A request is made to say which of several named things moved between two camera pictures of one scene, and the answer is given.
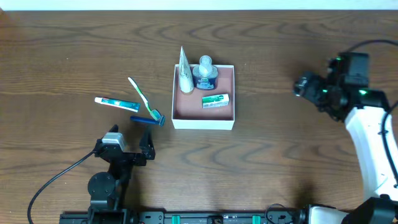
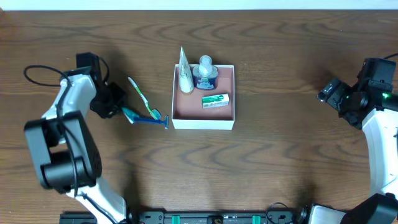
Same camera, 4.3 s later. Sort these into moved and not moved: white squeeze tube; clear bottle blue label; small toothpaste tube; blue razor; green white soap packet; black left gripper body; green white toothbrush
Moved: blue razor; small toothpaste tube; black left gripper body
Not moved: green white toothbrush; green white soap packet; clear bottle blue label; white squeeze tube
